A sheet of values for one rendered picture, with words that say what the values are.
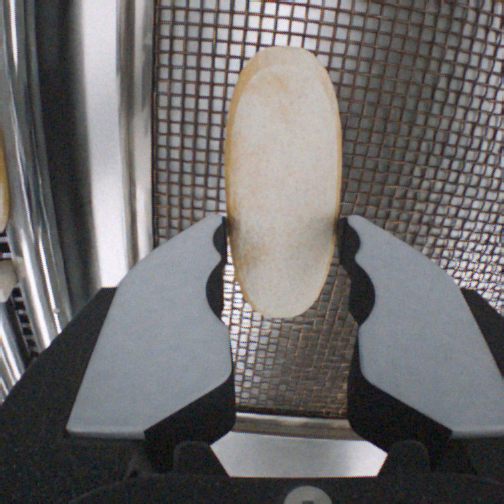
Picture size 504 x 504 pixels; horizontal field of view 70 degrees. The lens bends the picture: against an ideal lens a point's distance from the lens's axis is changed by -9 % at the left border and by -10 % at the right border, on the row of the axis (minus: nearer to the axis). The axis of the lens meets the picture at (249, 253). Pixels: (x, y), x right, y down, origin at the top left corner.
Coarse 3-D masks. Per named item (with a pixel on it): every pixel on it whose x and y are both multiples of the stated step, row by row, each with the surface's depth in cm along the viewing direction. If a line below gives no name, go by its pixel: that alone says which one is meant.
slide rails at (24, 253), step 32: (0, 0) 16; (0, 32) 17; (0, 64) 18; (0, 96) 19; (0, 128) 19; (32, 256) 24; (32, 288) 25; (0, 320) 26; (32, 320) 27; (0, 352) 28
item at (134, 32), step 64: (128, 0) 14; (256, 0) 14; (384, 0) 14; (448, 0) 14; (128, 64) 15; (384, 64) 15; (128, 128) 17; (384, 128) 17; (128, 192) 18; (192, 192) 19; (128, 256) 19
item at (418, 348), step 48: (384, 240) 10; (384, 288) 9; (432, 288) 9; (384, 336) 7; (432, 336) 7; (480, 336) 7; (384, 384) 6; (432, 384) 6; (480, 384) 6; (384, 432) 7; (432, 432) 6; (480, 432) 5
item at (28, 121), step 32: (32, 0) 16; (32, 32) 17; (32, 64) 18; (32, 96) 18; (32, 128) 19; (32, 160) 20; (32, 192) 21; (32, 224) 22; (64, 288) 25; (64, 320) 26
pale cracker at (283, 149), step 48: (288, 48) 11; (240, 96) 11; (288, 96) 11; (240, 144) 12; (288, 144) 12; (336, 144) 12; (240, 192) 12; (288, 192) 12; (336, 192) 13; (240, 240) 13; (288, 240) 13; (240, 288) 15; (288, 288) 14
